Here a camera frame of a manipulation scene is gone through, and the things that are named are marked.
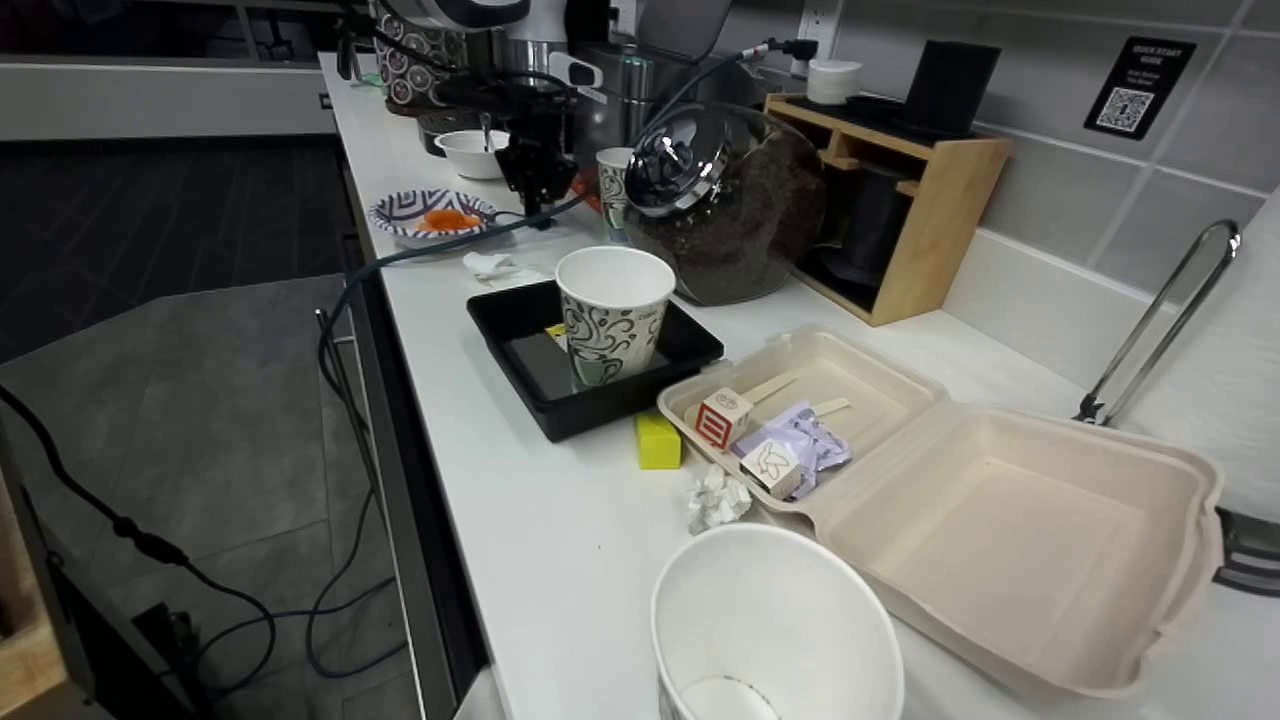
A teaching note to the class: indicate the black plastic tray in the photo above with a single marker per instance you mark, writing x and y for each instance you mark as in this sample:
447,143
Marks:
577,389

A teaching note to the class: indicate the dark round kettle appliance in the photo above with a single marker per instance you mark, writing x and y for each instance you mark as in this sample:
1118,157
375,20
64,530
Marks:
731,198

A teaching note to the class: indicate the patterned paper cup by kettle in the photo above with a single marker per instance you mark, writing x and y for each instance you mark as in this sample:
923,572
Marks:
611,179

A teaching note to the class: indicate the crumpled white napkin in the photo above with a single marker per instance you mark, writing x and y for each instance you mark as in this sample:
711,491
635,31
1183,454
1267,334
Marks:
488,265

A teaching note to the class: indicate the purple patterned paper plate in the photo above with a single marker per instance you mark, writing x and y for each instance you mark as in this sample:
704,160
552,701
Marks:
405,210

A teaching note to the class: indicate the purple wrapped packet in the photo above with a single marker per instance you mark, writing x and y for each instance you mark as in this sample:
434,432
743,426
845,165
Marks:
794,448

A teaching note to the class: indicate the red white small box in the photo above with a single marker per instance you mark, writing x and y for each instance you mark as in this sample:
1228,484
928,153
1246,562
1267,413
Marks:
720,419

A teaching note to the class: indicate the patterned paper cup in tray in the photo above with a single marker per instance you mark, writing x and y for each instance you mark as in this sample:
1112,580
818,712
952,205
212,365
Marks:
614,302

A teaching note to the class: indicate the yellow sponge block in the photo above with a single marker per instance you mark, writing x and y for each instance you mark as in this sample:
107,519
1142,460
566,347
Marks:
657,440

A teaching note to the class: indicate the orange carrot pieces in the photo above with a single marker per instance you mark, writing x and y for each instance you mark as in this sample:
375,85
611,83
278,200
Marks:
449,222

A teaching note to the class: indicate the chrome faucet handle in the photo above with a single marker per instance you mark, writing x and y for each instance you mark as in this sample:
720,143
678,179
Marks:
1162,324

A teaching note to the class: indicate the large white paper bowl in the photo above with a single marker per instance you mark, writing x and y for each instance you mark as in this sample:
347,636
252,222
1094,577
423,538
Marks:
758,622

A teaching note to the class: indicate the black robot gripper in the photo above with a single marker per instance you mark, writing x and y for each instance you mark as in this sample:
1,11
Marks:
539,157

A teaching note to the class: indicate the white ceramic bowl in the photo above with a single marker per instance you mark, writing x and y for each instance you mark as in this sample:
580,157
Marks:
472,153

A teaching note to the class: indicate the black QR code sign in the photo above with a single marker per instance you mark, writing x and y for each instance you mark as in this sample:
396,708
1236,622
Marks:
1138,85

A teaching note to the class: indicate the crumpled white tissue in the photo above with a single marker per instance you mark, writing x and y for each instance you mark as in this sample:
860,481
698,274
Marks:
719,499

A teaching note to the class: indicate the beige clamshell takeout box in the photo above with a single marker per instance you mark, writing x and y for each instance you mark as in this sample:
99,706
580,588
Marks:
1046,552

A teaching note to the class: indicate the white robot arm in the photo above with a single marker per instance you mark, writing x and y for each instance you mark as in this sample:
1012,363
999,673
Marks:
498,69

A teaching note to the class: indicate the wooden organizer shelf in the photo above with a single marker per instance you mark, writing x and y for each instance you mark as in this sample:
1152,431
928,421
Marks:
902,212

